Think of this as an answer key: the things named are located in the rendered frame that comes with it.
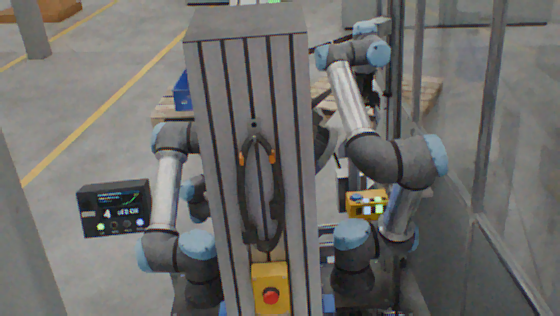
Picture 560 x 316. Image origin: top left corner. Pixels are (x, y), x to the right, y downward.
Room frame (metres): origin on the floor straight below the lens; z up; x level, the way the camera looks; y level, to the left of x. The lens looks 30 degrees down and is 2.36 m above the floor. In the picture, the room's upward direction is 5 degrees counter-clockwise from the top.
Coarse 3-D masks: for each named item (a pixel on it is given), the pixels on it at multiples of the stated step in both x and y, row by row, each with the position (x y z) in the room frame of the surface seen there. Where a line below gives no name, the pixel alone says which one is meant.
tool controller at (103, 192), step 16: (80, 192) 1.85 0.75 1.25; (96, 192) 1.85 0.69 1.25; (112, 192) 1.85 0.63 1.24; (128, 192) 1.85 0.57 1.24; (144, 192) 1.85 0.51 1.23; (80, 208) 1.83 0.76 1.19; (96, 208) 1.83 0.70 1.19; (128, 208) 1.83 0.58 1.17; (144, 208) 1.83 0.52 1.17; (96, 224) 1.82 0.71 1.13; (144, 224) 1.82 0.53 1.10
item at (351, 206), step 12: (348, 192) 1.96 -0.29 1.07; (360, 192) 1.95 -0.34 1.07; (372, 192) 1.94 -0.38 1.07; (384, 192) 1.93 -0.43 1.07; (348, 204) 1.90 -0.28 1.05; (360, 204) 1.87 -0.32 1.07; (372, 204) 1.87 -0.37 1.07; (384, 204) 1.87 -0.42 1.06; (360, 216) 1.86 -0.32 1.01; (372, 216) 1.87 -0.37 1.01
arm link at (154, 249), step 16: (160, 128) 1.81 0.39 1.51; (176, 128) 1.80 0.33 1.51; (160, 144) 1.77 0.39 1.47; (176, 144) 1.76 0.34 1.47; (160, 160) 1.73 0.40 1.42; (176, 160) 1.73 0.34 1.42; (160, 176) 1.68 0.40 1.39; (176, 176) 1.69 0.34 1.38; (160, 192) 1.63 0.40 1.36; (176, 192) 1.65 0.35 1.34; (160, 208) 1.58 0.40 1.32; (176, 208) 1.61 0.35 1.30; (160, 224) 1.54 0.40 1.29; (144, 240) 1.50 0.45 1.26; (160, 240) 1.49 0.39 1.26; (144, 256) 1.45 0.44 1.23; (160, 256) 1.44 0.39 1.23; (160, 272) 1.45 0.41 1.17
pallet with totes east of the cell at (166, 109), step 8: (168, 88) 5.69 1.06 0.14; (168, 96) 5.49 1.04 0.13; (160, 104) 5.31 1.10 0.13; (168, 104) 5.30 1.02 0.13; (160, 112) 5.07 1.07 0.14; (168, 112) 5.06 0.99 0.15; (176, 112) 5.04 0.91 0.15; (184, 112) 5.02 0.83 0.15; (192, 112) 5.00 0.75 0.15; (152, 120) 4.98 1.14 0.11; (160, 120) 4.97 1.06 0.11; (152, 128) 5.00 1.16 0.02
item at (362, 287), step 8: (368, 264) 1.43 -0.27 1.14; (336, 272) 1.43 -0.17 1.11; (344, 272) 1.41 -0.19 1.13; (352, 272) 1.40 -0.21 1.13; (360, 272) 1.40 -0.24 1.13; (368, 272) 1.42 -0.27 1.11; (336, 280) 1.42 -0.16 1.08; (344, 280) 1.40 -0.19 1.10; (352, 280) 1.40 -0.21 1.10; (360, 280) 1.40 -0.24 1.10; (368, 280) 1.42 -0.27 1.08; (336, 288) 1.41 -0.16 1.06; (344, 288) 1.40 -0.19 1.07; (352, 288) 1.39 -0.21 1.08; (360, 288) 1.39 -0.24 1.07; (368, 288) 1.40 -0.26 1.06; (344, 296) 1.39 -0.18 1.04; (352, 296) 1.38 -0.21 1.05; (360, 296) 1.38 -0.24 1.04
